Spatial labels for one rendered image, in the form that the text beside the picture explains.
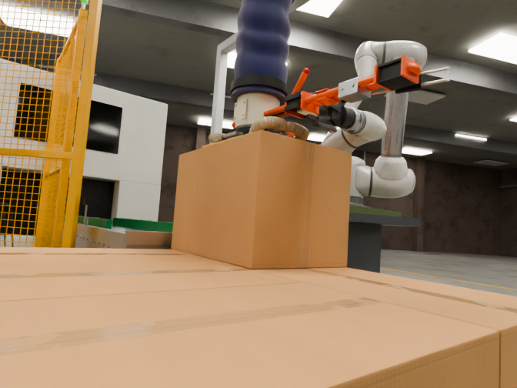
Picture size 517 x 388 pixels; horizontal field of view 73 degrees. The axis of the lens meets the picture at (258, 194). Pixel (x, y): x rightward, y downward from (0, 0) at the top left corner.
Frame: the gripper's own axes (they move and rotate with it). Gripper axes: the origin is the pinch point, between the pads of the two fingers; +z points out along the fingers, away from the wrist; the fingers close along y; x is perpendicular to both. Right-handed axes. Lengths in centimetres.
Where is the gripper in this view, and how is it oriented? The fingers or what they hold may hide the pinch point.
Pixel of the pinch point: (307, 104)
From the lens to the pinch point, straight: 122.7
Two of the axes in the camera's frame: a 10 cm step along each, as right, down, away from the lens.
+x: -6.1, 0.3, 7.9
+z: -7.9, -1.0, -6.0
